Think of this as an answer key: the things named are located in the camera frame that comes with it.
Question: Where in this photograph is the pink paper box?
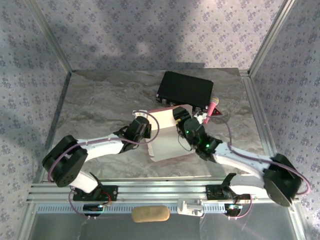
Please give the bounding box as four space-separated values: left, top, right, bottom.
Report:
146 104 198 162

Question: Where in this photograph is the black briefcase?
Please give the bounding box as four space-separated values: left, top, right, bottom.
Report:
155 71 214 113

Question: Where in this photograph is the white plastic clamp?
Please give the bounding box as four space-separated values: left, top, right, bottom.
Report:
176 198 204 217

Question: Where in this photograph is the right small circuit board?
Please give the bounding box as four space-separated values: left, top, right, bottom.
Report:
223 203 243 216

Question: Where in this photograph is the small circuit board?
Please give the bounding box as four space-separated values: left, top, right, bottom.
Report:
223 203 243 216
83 203 104 217

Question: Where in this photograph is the tan sponge block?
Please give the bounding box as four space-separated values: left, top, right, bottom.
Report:
131 205 171 223

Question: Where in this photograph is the left small circuit board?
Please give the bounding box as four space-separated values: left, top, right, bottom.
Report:
83 203 104 217

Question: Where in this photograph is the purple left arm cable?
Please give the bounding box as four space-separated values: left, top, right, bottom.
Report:
47 112 161 221

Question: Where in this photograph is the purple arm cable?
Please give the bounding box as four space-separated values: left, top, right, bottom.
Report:
47 112 161 221
208 116 311 221

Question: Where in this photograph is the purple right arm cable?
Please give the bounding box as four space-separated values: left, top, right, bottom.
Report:
208 116 311 221

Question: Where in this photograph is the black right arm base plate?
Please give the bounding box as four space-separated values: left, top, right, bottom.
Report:
206 184 252 201

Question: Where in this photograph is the aluminium mounting rail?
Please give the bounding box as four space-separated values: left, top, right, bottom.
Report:
26 177 301 204

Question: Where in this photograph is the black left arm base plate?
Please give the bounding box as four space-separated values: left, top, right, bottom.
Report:
72 185 119 202

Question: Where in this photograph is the aluminium side rail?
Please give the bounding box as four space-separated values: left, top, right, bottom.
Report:
239 69 285 181

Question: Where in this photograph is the white slotted cable duct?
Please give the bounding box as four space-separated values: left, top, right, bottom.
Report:
36 205 293 215

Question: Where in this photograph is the aluminium frame post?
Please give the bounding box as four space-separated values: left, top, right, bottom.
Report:
26 0 74 74
247 0 297 76

